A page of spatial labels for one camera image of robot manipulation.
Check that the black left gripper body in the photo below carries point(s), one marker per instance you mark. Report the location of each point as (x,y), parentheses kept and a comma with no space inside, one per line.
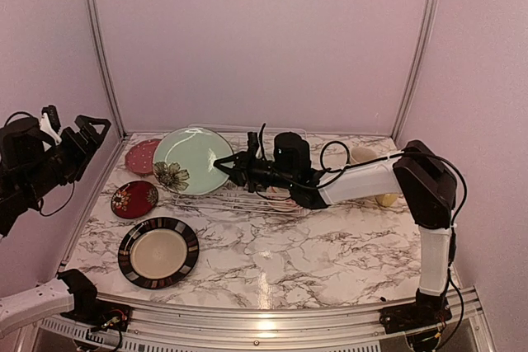
(77,156)

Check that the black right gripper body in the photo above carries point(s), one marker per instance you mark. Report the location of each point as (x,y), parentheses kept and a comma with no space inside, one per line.
(251,173)

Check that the light green floral plate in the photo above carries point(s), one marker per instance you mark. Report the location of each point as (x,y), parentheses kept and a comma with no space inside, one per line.
(183,162)

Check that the pink dotted scalloped plate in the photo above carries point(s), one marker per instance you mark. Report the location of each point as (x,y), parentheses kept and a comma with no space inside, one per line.
(139,159)

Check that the red floral plate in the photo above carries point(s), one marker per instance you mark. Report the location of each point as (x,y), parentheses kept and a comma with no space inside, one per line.
(134,199)

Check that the black striped large plate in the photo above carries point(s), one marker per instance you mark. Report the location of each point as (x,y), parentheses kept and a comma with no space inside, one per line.
(158,252)

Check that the tall seashell ceramic mug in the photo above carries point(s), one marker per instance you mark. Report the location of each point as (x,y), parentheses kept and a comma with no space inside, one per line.
(362,155)

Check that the yellow ceramic mug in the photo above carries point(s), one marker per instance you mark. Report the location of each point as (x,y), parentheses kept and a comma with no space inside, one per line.
(386,200)

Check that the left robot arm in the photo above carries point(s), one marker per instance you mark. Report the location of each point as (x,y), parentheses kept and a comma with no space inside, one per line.
(38,155)

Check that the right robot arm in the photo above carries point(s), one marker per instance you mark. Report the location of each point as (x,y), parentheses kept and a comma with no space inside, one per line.
(426,182)

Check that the white red patterned bowl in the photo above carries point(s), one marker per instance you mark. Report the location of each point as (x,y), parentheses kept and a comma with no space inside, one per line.
(279,199)

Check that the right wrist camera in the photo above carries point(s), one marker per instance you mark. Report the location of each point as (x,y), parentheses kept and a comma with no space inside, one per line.
(255,143)

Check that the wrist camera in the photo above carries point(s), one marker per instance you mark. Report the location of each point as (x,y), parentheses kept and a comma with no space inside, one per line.
(255,143)
(50,123)

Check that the white wire dish rack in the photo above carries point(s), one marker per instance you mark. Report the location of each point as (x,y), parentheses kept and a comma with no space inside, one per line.
(230,197)

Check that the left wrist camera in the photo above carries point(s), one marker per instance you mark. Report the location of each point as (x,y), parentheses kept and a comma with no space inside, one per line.
(50,123)

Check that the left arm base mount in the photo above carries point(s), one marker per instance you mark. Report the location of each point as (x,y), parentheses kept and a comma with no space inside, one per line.
(88,309)

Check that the left aluminium frame post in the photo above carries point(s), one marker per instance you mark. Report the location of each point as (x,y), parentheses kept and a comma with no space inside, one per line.
(103,67)

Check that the aluminium frame post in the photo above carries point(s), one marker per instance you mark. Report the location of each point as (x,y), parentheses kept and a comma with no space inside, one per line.
(103,67)
(424,35)

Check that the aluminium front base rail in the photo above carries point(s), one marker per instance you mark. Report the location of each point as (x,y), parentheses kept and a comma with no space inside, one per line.
(169,327)

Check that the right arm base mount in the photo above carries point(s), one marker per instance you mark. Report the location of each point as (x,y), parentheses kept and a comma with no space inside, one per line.
(416,315)

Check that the right aluminium frame post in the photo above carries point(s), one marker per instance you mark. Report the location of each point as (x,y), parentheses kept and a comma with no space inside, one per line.
(424,35)

